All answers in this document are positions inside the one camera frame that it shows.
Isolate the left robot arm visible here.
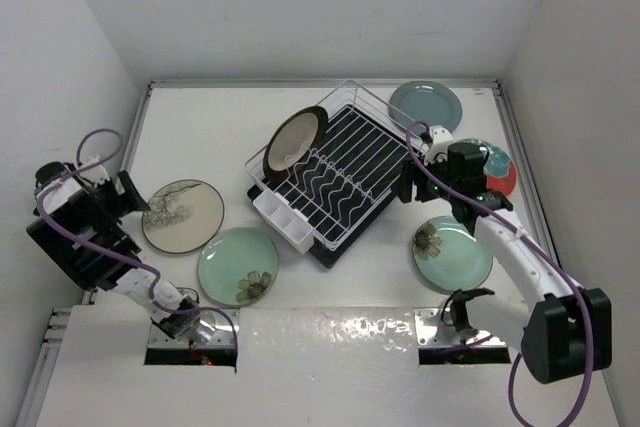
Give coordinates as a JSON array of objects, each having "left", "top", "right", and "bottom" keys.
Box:
[{"left": 26, "top": 162, "right": 200, "bottom": 342}]

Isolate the black drip tray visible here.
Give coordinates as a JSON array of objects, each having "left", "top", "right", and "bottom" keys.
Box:
[{"left": 247, "top": 104, "right": 409, "bottom": 269}]

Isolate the green plate with flower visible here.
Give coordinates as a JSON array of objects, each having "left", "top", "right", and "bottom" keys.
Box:
[
  {"left": 411, "top": 216, "right": 493, "bottom": 292},
  {"left": 197, "top": 227, "right": 279, "bottom": 307}
]

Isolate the red and teal plate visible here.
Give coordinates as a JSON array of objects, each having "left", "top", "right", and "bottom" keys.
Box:
[{"left": 462, "top": 138, "right": 517, "bottom": 197}]

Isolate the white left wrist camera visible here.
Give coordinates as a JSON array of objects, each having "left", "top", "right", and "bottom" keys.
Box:
[{"left": 74, "top": 156, "right": 111, "bottom": 188}]

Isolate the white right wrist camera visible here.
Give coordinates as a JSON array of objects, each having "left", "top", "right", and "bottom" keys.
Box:
[{"left": 425, "top": 125, "right": 454, "bottom": 164}]

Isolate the cream plate with branch design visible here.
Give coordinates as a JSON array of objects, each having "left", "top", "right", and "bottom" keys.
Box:
[{"left": 141, "top": 179, "right": 225, "bottom": 255}]

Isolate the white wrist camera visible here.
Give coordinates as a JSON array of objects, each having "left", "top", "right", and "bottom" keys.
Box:
[
  {"left": 425, "top": 125, "right": 454, "bottom": 164},
  {"left": 74, "top": 156, "right": 111, "bottom": 188}
]

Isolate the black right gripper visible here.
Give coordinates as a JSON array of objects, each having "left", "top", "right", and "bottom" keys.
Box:
[{"left": 391, "top": 150, "right": 458, "bottom": 203}]

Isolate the plain teal plate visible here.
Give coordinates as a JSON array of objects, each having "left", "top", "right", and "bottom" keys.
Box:
[{"left": 388, "top": 81, "right": 463, "bottom": 132}]

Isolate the dark rimmed cream plate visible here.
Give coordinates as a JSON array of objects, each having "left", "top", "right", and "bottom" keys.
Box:
[{"left": 262, "top": 106, "right": 329, "bottom": 182}]

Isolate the white wire dish rack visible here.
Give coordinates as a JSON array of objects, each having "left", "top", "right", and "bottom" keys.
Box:
[{"left": 245, "top": 80, "right": 420, "bottom": 254}]

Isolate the white cutlery holder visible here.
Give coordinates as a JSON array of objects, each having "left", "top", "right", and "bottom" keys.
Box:
[{"left": 252, "top": 190, "right": 314, "bottom": 254}]

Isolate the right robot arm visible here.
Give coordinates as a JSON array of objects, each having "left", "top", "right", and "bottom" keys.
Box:
[{"left": 396, "top": 142, "right": 613, "bottom": 384}]

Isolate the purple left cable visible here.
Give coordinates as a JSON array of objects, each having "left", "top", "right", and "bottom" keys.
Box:
[{"left": 32, "top": 128, "right": 239, "bottom": 363}]

